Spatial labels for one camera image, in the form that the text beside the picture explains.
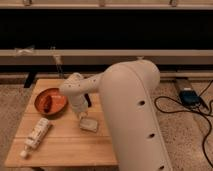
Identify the small black block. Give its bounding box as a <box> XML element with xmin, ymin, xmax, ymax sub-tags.
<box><xmin>85</xmin><ymin>94</ymin><xmax>92</xmax><ymax>107</ymax></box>

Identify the orange bowl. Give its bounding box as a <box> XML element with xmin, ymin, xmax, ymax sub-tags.
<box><xmin>34</xmin><ymin>88</ymin><xmax>68</xmax><ymax>115</ymax></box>

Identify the white sponge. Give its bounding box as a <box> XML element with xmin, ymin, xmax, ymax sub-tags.
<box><xmin>79</xmin><ymin>118</ymin><xmax>98</xmax><ymax>132</ymax></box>

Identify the blue device on floor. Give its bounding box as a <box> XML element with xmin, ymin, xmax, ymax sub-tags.
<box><xmin>179</xmin><ymin>90</ymin><xmax>200</xmax><ymax>106</ymax></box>

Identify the black cable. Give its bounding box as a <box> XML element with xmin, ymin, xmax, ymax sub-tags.
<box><xmin>153</xmin><ymin>79</ymin><xmax>213</xmax><ymax>168</ymax></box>

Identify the brown item in bowl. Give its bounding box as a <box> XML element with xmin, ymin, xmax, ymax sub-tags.
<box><xmin>43</xmin><ymin>95</ymin><xmax>52</xmax><ymax>113</ymax></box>

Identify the white tube bottle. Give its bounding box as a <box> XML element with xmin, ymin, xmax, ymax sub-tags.
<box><xmin>20</xmin><ymin>118</ymin><xmax>52</xmax><ymax>158</ymax></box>

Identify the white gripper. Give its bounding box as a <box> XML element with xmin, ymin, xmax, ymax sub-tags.
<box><xmin>69</xmin><ymin>95</ymin><xmax>88</xmax><ymax>121</ymax></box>

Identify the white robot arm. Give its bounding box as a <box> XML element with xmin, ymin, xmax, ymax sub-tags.
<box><xmin>59</xmin><ymin>60</ymin><xmax>173</xmax><ymax>171</ymax></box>

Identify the wooden table board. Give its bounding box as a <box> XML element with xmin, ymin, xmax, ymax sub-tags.
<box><xmin>5</xmin><ymin>79</ymin><xmax>117</xmax><ymax>167</ymax></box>

